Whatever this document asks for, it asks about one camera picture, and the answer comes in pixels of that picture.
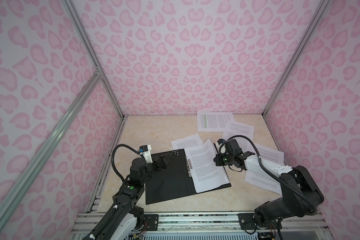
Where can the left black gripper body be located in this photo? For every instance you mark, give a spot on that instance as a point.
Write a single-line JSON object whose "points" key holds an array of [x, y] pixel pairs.
{"points": [[150, 169]]}

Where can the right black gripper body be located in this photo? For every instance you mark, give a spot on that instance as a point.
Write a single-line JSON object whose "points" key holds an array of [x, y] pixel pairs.
{"points": [[224, 159]]}

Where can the blue black file folder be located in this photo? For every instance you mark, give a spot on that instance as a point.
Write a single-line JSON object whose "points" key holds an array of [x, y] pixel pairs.
{"points": [[173, 183]]}

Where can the printed paper sheet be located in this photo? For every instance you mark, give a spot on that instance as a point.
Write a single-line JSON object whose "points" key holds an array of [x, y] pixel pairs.
{"points": [[205, 174]]}

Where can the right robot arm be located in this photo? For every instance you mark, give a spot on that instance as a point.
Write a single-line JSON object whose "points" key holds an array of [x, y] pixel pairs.
{"points": [[301, 195]]}

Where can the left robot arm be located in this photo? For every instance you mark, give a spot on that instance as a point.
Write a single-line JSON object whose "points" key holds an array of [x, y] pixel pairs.
{"points": [[124, 216]]}

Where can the green highlighted paper sheet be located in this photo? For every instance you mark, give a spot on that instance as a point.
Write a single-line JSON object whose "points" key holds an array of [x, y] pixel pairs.
{"points": [[213, 121]]}

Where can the left diagonal aluminium strut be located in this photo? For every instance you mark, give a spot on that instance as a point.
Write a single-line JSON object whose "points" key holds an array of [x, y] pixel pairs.
{"points": [[18, 191]]}

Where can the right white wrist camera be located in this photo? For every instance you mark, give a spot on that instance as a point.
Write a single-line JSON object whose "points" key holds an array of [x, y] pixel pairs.
{"points": [[221, 146]]}

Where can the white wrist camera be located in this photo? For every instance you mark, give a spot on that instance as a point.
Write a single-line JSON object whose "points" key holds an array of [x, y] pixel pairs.
{"points": [[221, 146], [145, 152]]}

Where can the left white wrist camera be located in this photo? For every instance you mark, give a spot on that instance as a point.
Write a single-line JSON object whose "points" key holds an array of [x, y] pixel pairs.
{"points": [[145, 152]]}

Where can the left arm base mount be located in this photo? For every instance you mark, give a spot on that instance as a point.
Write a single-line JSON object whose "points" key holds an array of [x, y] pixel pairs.
{"points": [[144, 223]]}

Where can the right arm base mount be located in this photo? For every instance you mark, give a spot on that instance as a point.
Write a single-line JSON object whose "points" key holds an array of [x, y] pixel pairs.
{"points": [[250, 222]]}

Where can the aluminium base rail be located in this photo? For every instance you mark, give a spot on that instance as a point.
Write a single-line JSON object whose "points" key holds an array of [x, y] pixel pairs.
{"points": [[225, 225]]}

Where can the left corner aluminium post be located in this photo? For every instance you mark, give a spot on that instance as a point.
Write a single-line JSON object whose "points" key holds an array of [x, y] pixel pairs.
{"points": [[79, 26]]}

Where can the corner aluminium post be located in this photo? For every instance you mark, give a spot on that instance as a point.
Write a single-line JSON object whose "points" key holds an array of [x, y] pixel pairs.
{"points": [[314, 23], [79, 26]]}

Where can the right corner aluminium post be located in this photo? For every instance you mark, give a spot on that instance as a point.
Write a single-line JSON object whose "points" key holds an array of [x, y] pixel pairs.
{"points": [[314, 23]]}

